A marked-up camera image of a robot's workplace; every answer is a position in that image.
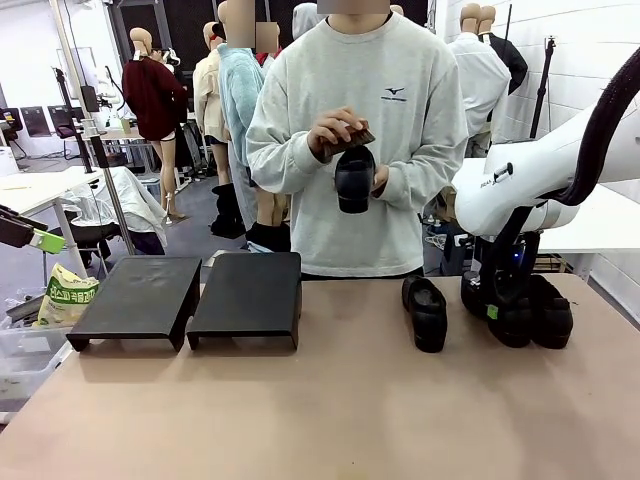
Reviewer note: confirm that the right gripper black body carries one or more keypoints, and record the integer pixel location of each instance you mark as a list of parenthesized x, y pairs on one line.
[(510, 255)]

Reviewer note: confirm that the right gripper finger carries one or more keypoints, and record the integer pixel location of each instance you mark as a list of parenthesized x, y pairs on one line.
[(477, 295), (510, 290)]

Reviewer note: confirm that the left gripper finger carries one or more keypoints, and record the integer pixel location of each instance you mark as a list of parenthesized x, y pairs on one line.
[(20, 215), (45, 241)]

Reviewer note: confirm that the black loafer shoe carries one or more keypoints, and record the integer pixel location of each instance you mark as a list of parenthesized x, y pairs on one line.
[(427, 320), (552, 315), (354, 185), (512, 327)]

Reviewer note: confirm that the brown wooden shoe brush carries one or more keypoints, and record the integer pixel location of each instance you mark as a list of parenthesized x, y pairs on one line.
[(357, 137)]

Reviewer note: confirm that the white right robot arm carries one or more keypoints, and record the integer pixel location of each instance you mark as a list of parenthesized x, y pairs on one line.
[(540, 165)]

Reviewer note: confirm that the grey-sleeved left forearm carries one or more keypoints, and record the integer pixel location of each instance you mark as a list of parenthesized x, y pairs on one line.
[(425, 165)]

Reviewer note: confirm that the grey-sleeved right forearm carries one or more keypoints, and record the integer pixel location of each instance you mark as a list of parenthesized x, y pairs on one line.
[(280, 160)]

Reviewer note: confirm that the black shoe stand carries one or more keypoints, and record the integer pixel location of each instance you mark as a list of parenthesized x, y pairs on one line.
[(250, 295), (140, 295)]

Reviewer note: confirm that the thin black light stand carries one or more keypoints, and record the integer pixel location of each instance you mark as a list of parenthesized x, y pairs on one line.
[(61, 80)]

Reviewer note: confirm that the black tripod stand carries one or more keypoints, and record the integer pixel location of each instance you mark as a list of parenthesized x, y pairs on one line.
[(545, 85)]

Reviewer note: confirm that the person's left hand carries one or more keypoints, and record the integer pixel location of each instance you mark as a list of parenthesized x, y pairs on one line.
[(381, 180)]

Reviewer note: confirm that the person's right hand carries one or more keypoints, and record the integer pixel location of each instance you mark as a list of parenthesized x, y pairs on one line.
[(332, 127)]

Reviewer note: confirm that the white work table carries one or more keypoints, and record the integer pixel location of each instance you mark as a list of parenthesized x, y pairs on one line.
[(35, 187)]

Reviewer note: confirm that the wooden pallet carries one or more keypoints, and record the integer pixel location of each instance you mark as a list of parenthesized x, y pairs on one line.
[(555, 264)]

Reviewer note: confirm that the black stool chair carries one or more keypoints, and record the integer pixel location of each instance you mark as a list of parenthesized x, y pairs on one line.
[(95, 240)]

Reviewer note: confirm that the green yellow snack bag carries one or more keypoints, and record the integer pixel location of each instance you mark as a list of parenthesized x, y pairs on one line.
[(65, 300)]

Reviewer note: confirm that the silver metal pole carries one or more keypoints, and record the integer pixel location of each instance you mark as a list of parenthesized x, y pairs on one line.
[(112, 195)]

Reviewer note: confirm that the black office chair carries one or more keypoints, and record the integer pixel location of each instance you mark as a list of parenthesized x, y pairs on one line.
[(62, 122), (35, 122)]

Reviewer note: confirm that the white cloth cover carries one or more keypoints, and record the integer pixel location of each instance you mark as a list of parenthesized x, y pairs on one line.
[(135, 205)]

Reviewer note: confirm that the white side table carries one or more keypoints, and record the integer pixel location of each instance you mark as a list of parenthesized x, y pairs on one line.
[(610, 220)]

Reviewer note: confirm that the clear plastic bin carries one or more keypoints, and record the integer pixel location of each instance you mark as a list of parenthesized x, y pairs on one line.
[(30, 360)]

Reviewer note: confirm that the black rectangular clamp box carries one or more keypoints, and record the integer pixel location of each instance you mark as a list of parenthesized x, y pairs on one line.
[(90, 98)]

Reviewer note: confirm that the maroon sweater mannequin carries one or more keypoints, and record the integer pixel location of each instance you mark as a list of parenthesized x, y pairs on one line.
[(150, 95)]

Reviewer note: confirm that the white shirt mannequin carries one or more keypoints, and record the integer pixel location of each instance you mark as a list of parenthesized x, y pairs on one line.
[(480, 80)]

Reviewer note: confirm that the black tall mannequin boots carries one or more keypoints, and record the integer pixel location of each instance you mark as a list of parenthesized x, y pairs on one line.
[(227, 215)]

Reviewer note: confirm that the black jacket mannequin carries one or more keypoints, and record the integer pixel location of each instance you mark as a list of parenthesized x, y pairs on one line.
[(512, 60)]

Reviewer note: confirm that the black ankle mannequin boots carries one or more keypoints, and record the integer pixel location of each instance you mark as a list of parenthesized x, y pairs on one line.
[(267, 237)]

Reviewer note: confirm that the beige jacket mannequin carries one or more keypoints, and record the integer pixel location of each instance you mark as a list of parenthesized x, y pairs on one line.
[(207, 95)]

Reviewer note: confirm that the white black headset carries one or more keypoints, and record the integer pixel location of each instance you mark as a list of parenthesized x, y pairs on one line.
[(171, 56)]

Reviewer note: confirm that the person in grey sweatshirt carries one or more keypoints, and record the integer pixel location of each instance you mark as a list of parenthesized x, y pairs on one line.
[(350, 75)]

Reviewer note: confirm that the light blue fleece mannequin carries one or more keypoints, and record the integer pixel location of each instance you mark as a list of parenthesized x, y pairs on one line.
[(240, 90)]

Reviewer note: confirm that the grey hoodie mannequin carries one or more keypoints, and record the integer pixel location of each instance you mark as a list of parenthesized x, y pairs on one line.
[(305, 20)]

